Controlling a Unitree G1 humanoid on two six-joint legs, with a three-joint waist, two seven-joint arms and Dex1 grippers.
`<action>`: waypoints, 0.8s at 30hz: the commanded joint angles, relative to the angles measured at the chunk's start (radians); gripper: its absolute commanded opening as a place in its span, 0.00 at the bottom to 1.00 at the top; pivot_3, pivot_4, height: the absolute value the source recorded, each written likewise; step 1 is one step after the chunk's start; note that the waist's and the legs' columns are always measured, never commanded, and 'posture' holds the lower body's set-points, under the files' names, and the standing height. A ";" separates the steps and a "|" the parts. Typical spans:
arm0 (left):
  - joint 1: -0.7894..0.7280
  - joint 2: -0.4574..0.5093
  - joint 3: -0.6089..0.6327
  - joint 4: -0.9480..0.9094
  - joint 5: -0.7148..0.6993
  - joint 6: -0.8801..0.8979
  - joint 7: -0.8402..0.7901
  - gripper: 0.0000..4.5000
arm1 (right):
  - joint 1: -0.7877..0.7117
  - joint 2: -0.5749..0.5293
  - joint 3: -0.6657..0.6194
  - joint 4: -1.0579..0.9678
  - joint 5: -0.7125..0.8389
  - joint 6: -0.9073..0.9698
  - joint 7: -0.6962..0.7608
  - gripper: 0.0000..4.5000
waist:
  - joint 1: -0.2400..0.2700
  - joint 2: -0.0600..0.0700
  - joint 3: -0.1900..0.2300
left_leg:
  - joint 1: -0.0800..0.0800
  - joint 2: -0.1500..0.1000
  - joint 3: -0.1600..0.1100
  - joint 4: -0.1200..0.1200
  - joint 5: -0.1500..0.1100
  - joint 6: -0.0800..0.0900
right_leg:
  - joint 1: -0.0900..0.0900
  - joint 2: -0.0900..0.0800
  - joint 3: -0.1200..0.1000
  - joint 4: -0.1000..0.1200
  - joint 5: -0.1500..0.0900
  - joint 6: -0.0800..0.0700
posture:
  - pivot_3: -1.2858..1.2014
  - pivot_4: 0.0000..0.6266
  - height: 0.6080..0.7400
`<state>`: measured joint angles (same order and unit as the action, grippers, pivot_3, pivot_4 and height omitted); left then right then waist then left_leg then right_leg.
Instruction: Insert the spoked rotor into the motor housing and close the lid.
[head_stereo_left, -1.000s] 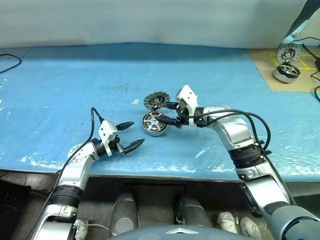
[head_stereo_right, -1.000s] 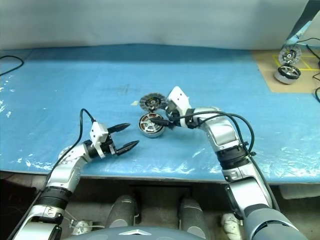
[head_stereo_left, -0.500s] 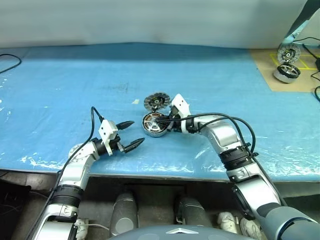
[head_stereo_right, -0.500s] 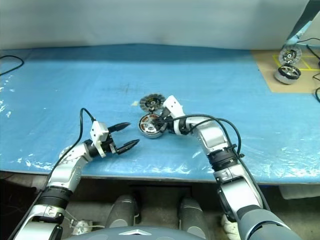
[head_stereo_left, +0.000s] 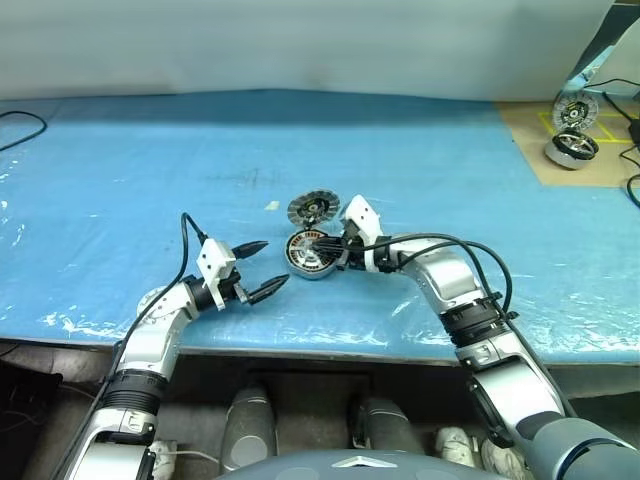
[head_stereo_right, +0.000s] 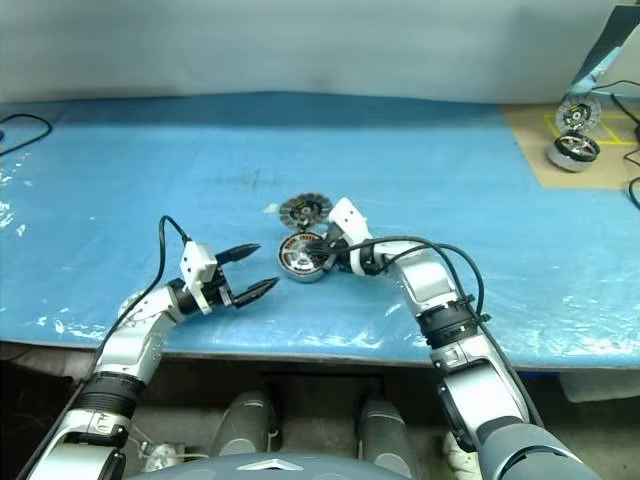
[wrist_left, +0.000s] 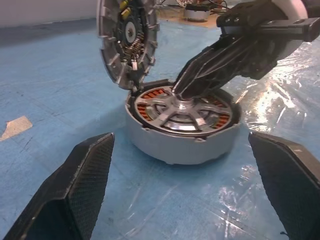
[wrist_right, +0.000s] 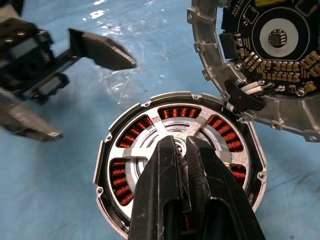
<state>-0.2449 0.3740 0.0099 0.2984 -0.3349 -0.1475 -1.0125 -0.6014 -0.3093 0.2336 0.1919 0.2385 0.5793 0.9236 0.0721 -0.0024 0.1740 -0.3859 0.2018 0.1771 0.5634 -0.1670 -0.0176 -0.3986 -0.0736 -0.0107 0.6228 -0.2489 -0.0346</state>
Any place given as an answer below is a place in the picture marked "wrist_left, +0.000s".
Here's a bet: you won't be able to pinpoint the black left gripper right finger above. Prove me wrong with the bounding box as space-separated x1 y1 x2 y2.
247 131 320 240

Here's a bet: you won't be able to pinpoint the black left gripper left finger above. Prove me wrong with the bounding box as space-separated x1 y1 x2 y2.
3 131 116 240

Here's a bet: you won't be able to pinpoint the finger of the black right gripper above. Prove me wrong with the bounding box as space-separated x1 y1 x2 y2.
182 34 279 100
171 34 261 98

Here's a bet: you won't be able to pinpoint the silver spoked motor rotor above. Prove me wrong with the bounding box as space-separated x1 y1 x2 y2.
133 86 235 136

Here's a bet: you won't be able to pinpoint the silver spare motor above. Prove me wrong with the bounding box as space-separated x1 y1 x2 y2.
183 3 211 23

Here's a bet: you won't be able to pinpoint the silver motor housing with stator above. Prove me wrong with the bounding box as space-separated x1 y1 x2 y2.
124 79 242 166

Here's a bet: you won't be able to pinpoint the silver motor lid, circuit board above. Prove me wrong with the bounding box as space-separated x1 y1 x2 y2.
96 0 161 92

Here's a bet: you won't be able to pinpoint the blue plastic table mat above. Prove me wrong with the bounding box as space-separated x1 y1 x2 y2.
0 18 320 240

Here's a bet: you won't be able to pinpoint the tangled thin cables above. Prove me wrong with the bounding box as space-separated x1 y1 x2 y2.
159 0 229 12

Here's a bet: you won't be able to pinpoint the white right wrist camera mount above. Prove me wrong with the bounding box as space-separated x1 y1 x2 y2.
271 0 310 21

